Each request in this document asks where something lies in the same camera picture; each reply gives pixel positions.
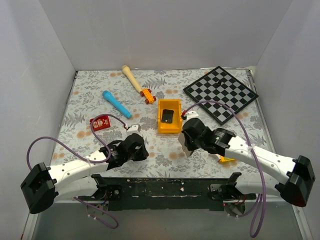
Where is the black silver chessboard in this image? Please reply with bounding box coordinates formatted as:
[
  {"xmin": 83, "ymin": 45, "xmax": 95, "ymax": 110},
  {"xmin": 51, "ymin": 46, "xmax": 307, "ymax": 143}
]
[{"xmin": 183, "ymin": 66, "xmax": 258, "ymax": 114}]

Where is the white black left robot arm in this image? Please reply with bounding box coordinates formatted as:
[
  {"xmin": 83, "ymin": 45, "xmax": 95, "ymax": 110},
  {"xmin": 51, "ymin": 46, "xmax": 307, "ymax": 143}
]
[{"xmin": 20, "ymin": 133, "xmax": 149, "ymax": 214}]

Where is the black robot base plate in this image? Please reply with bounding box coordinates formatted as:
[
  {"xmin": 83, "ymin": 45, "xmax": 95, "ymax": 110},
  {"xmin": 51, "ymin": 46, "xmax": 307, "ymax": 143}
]
[{"xmin": 79, "ymin": 174, "xmax": 256, "ymax": 211}]

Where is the floral patterned table mat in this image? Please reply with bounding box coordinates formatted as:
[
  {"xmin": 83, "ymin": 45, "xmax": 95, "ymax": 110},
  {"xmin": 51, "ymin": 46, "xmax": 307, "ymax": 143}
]
[{"xmin": 57, "ymin": 69, "xmax": 274, "ymax": 178}]

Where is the orange toy car chassis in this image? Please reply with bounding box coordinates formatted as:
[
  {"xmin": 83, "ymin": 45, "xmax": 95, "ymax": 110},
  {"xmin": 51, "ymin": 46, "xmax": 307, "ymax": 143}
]
[{"xmin": 140, "ymin": 88, "xmax": 157, "ymax": 105}]

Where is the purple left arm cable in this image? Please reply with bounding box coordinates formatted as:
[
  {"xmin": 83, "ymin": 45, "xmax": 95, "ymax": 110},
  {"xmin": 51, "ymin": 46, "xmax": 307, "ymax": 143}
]
[{"xmin": 26, "ymin": 113, "xmax": 130, "ymax": 229}]

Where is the yellow plastic bin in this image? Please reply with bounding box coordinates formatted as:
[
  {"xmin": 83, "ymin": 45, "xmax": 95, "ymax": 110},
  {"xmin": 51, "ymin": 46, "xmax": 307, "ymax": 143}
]
[{"xmin": 157, "ymin": 99, "xmax": 182, "ymax": 134}]

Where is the colourful toy block cluster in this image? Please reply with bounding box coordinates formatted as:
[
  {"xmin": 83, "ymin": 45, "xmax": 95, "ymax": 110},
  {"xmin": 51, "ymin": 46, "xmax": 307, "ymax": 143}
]
[{"xmin": 211, "ymin": 154, "xmax": 236, "ymax": 164}]

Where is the aluminium frame rail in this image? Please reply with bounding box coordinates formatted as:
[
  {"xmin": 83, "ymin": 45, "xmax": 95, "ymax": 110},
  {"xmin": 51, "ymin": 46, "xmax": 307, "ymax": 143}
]
[{"xmin": 21, "ymin": 181, "xmax": 88, "ymax": 238}]

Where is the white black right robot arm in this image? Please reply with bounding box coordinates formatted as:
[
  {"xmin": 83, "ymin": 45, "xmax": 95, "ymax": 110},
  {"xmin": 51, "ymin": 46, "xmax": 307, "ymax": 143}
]
[{"xmin": 178, "ymin": 118, "xmax": 316, "ymax": 207}]

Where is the red printed toy block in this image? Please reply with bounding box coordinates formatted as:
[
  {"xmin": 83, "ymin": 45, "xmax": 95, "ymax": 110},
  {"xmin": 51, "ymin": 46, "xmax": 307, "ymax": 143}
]
[{"xmin": 89, "ymin": 116, "xmax": 111, "ymax": 132}]

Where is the blue toy microphone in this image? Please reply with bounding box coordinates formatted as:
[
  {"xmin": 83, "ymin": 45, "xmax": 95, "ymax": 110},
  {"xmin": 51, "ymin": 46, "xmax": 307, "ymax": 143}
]
[{"xmin": 102, "ymin": 90, "xmax": 132, "ymax": 119}]

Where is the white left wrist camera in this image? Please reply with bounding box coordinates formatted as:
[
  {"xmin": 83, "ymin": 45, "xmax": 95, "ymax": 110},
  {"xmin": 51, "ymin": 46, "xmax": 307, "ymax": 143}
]
[{"xmin": 126, "ymin": 124, "xmax": 141, "ymax": 135}]

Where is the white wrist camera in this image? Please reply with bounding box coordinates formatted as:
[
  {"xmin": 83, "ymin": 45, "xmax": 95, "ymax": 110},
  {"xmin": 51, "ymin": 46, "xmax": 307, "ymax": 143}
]
[
  {"xmin": 126, "ymin": 124, "xmax": 141, "ymax": 135},
  {"xmin": 181, "ymin": 110, "xmax": 199, "ymax": 121}
]

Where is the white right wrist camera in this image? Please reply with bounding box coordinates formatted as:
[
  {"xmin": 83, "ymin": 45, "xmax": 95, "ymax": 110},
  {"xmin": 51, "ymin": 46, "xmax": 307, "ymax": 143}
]
[{"xmin": 181, "ymin": 110, "xmax": 199, "ymax": 121}]

